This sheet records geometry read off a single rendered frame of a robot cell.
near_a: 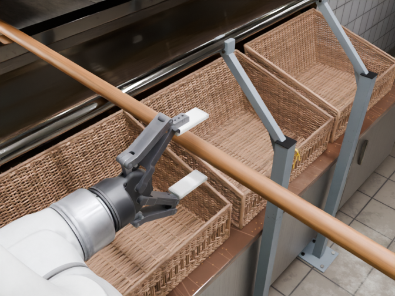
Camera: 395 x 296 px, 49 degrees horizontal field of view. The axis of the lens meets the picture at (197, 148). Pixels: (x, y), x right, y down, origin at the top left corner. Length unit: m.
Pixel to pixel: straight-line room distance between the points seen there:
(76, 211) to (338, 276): 1.63
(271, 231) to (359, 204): 1.12
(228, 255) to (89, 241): 0.80
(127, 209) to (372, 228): 1.83
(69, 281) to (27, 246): 0.10
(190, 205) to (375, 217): 1.21
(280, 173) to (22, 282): 0.90
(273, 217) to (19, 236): 0.89
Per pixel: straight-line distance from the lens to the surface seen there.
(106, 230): 0.60
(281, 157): 1.16
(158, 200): 0.71
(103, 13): 1.32
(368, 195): 2.49
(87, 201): 0.60
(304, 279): 2.05
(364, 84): 1.53
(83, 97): 1.34
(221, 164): 0.69
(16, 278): 0.39
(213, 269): 1.31
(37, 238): 0.57
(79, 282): 0.47
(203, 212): 1.40
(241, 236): 1.39
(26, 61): 1.23
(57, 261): 0.54
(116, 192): 0.62
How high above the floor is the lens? 1.65
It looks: 39 degrees down
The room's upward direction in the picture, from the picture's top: straight up
